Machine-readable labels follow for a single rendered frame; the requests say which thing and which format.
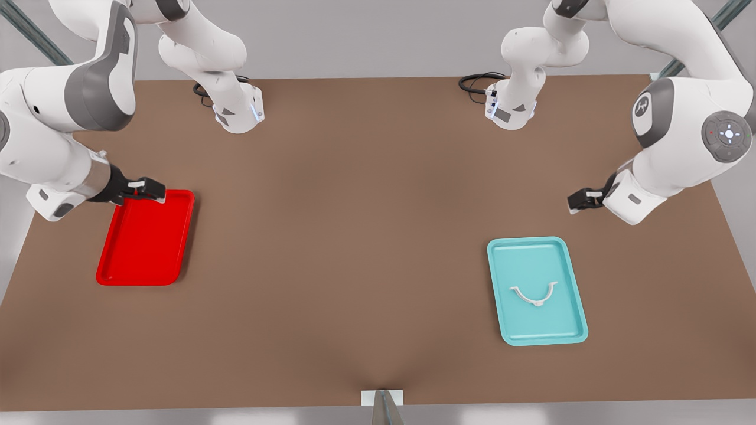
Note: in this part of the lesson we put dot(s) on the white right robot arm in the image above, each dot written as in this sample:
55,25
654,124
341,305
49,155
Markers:
71,94

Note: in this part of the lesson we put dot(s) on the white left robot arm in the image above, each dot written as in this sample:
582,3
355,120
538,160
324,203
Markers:
679,136

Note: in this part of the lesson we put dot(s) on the white curved pipe clamp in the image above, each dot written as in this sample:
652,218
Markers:
533,294

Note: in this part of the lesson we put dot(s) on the red rectangular tray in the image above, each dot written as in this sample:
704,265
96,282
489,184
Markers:
146,238

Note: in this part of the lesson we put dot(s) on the teal rectangular tray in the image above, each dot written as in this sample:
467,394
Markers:
536,290

